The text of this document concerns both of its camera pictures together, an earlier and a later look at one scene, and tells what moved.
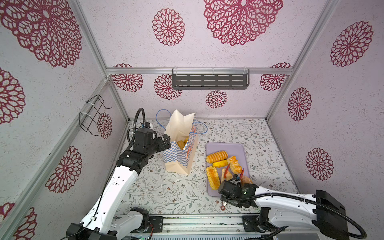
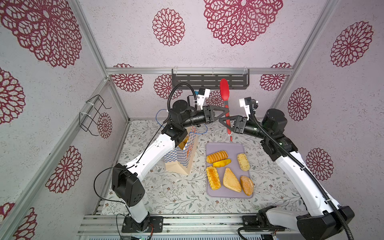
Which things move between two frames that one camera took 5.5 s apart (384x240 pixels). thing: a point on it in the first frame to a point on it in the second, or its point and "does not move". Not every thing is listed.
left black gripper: (162, 146) to (208, 114)
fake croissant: (234, 165) to (243, 161)
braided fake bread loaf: (219, 155) does not move
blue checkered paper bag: (182, 130) does not move
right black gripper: (222, 198) to (240, 125)
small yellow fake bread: (220, 163) does not move
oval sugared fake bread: (246, 180) does not move
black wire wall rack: (87, 121) does not move
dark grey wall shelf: (228, 78) does not move
